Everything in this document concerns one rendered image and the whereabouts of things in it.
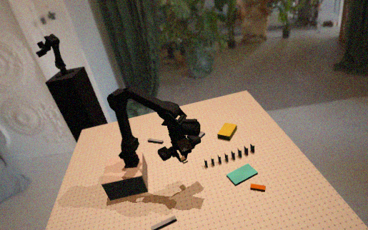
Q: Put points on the mint green flat block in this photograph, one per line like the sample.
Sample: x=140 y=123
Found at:
x=241 y=174

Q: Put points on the yellow rectangular block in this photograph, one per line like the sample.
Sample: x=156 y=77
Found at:
x=227 y=131

